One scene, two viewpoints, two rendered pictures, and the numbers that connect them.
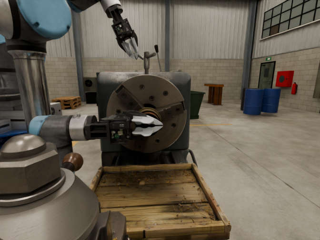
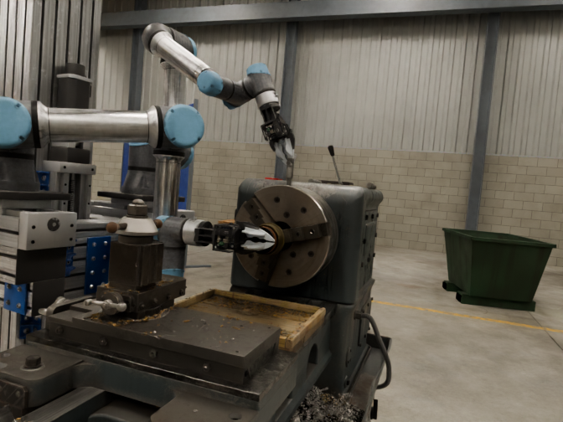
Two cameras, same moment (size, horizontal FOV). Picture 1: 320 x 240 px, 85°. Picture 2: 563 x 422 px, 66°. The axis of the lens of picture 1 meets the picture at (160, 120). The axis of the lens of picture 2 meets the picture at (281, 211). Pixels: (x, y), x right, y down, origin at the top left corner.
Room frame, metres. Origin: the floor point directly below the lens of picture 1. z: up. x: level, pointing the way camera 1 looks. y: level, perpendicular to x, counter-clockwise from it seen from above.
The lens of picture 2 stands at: (-0.52, -0.49, 1.23)
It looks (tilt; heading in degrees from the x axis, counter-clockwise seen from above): 3 degrees down; 24
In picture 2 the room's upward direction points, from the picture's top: 5 degrees clockwise
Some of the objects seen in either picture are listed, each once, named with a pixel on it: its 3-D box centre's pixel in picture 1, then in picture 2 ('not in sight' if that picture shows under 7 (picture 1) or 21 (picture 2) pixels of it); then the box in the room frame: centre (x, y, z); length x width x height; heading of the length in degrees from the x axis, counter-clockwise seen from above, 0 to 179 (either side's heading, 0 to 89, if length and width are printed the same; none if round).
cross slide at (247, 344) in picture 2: not in sight; (157, 330); (0.11, 0.02, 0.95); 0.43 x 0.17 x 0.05; 95
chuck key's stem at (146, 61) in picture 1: (146, 67); (289, 176); (0.72, 0.05, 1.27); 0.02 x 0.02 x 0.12
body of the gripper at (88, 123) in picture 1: (110, 127); (220, 235); (0.49, 0.14, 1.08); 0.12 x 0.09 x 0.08; 94
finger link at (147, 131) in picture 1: (147, 132); (255, 246); (0.50, 0.04, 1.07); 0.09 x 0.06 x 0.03; 93
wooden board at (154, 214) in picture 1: (149, 194); (245, 316); (0.46, 0.03, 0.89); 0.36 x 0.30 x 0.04; 95
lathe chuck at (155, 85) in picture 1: (147, 113); (284, 235); (0.72, 0.05, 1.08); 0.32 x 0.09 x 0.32; 95
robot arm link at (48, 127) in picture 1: (55, 129); (173, 230); (0.49, 0.30, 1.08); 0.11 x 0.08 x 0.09; 94
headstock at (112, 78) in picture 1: (143, 105); (312, 232); (1.12, 0.10, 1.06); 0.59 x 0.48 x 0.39; 5
